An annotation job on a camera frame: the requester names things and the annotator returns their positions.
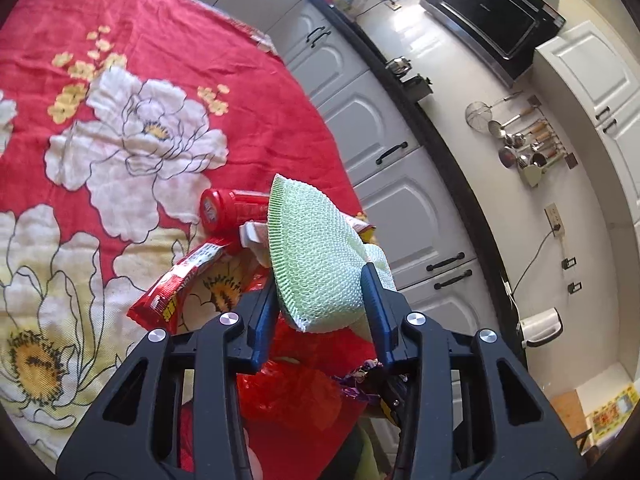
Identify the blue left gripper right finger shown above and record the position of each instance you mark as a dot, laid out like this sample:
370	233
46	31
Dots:
378	303

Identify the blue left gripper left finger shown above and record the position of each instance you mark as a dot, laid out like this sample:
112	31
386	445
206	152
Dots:
262	323

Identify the green mesh foam sleeve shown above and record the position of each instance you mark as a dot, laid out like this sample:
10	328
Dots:
317	258

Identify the purple snack wrapper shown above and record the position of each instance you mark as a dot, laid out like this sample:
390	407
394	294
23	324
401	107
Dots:
370	385

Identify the black kitchen countertop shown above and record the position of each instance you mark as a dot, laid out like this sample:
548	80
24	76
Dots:
458	188

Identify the yellow brown snack wrapper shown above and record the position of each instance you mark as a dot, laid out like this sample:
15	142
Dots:
360	223

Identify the white lower cabinets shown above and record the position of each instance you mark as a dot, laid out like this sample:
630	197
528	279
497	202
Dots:
433	261

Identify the white cabinets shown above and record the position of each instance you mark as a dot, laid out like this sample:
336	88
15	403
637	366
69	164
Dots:
606	88
433	261

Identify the red plastic bag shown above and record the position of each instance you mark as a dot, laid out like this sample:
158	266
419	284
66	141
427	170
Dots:
297	420

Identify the red snack packet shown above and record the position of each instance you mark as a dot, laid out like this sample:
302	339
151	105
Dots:
161	305

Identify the red plastic bottle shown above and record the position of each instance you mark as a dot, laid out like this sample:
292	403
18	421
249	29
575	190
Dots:
223	210

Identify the white electric kettle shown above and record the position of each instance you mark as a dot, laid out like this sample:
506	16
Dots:
540	329

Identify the hanging utensil rack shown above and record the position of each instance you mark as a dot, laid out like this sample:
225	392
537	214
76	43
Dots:
529	143

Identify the steel kettle pot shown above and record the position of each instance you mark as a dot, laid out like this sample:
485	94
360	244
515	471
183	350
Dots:
399	67

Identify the red floral tablecloth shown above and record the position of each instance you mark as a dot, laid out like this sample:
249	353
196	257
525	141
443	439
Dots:
115	116

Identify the white upper cabinets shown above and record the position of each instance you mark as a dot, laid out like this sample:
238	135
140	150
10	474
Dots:
606	88

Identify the black range hood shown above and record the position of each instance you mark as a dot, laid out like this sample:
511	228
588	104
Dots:
502	33

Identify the wall power outlet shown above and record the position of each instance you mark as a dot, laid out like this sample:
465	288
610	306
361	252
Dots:
555	220

